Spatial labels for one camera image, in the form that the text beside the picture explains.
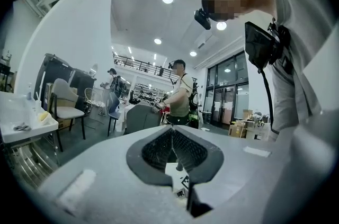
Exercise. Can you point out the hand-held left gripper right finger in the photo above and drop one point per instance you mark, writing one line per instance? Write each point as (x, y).
(238, 178)

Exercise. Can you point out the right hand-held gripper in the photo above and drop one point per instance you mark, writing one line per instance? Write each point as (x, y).
(185, 182)

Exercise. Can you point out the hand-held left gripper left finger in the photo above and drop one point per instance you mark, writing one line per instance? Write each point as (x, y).
(119, 186)

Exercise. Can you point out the cardboard box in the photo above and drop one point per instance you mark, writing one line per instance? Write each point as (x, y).
(236, 129)
(248, 113)

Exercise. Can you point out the table with beige cloth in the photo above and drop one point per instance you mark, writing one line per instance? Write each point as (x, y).
(122, 117)

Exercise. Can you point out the dark grey dining chair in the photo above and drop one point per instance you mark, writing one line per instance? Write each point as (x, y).
(143, 117)

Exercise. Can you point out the blue chair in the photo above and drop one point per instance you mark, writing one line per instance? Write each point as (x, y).
(114, 103)

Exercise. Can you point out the metal rack sink stand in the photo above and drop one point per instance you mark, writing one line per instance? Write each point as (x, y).
(34, 162)

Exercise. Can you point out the glass entrance doors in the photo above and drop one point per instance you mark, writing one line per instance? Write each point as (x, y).
(227, 90)

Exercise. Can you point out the grey upholstered armchair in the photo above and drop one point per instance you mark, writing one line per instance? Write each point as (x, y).
(63, 111)

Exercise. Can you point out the equipment shelves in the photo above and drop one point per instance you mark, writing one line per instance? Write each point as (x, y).
(145, 93)

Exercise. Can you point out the grey rag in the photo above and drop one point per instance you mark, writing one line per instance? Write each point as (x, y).
(22, 127)

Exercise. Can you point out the round vanity mirror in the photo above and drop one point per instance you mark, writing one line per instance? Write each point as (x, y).
(94, 69)

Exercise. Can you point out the black balcony railing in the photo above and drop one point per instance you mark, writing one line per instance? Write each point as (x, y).
(137, 62)

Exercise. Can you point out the white ceramic sink basin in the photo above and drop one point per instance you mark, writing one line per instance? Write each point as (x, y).
(16, 111)

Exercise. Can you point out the black cabinet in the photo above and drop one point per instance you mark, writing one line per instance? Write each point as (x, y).
(53, 66)

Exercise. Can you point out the black chest-mounted device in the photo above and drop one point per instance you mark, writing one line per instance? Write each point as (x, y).
(259, 43)

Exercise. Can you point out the ceiling air vent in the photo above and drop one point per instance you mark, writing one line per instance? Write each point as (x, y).
(203, 41)

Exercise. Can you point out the person's grey clothing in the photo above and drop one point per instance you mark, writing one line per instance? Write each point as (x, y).
(296, 5)

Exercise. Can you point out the black head camera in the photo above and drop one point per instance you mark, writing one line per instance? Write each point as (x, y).
(202, 19)

